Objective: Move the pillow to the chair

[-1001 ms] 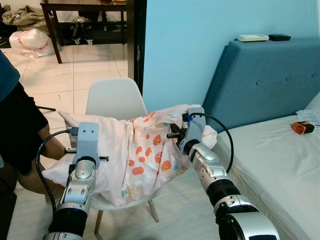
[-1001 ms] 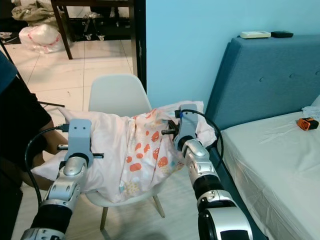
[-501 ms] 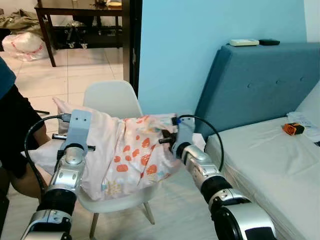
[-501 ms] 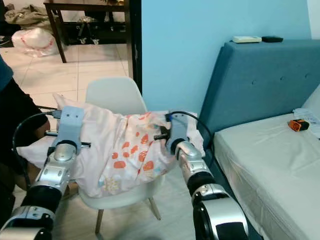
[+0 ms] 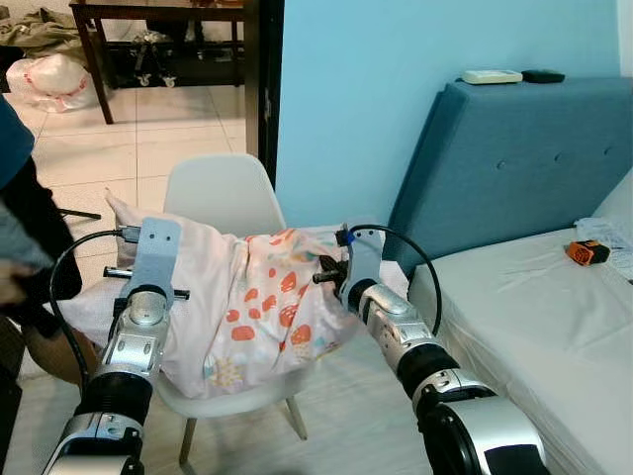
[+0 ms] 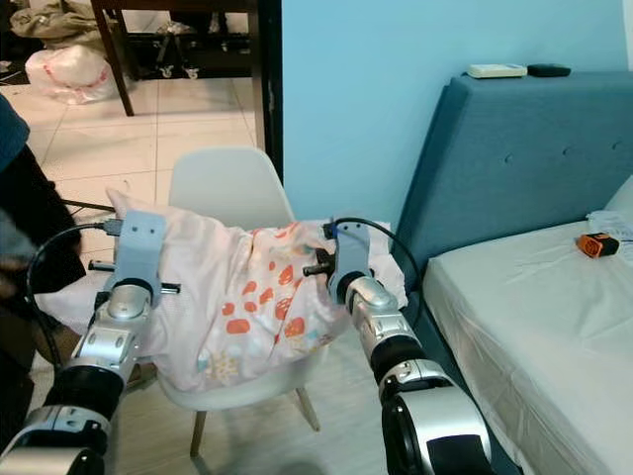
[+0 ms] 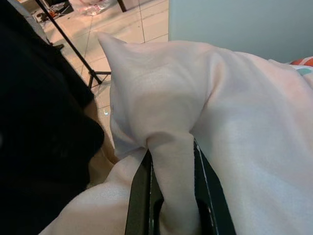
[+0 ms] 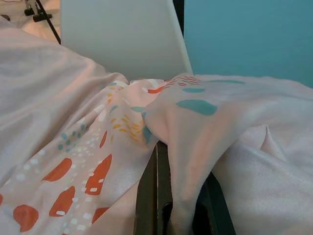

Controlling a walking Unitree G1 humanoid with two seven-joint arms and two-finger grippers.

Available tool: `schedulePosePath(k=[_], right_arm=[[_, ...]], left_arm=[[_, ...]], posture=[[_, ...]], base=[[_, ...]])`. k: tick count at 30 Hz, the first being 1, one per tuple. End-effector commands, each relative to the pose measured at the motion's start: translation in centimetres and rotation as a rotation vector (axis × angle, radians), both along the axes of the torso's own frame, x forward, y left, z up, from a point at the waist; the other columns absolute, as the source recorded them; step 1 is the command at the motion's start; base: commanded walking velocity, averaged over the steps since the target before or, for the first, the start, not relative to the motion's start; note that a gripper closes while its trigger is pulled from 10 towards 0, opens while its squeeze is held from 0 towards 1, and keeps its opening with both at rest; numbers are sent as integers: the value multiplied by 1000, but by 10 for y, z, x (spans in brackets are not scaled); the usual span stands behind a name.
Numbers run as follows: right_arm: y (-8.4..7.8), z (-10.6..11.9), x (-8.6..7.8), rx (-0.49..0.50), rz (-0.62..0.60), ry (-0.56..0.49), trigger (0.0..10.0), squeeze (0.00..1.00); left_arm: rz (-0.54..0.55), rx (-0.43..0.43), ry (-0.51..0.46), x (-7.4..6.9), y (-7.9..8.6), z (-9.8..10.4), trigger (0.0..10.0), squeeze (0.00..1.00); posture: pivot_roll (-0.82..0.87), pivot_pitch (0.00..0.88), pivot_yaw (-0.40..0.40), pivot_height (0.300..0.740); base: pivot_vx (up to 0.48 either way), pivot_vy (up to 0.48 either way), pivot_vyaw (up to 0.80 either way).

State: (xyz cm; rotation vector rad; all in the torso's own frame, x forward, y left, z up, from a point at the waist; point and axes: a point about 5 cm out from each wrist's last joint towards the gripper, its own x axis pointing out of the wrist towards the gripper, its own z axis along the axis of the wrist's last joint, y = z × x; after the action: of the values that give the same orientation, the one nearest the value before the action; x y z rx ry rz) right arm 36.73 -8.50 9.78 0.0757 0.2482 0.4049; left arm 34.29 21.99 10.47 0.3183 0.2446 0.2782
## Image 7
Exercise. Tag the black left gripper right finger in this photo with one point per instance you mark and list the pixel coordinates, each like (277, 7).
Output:
(212, 195)

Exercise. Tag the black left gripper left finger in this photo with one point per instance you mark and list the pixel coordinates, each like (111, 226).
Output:
(140, 195)

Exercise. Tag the pink pillow with orange print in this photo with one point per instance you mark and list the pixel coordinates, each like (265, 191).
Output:
(244, 147)

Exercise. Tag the black tripod stand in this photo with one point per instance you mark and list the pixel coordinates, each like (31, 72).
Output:
(73, 49)

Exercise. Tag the black door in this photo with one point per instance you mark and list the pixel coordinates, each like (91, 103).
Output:
(24, 61)

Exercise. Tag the brown wooden furniture leg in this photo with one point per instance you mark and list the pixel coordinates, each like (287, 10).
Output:
(121, 5)

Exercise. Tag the pink plastic bag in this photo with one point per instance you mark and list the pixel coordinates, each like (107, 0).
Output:
(95, 8)

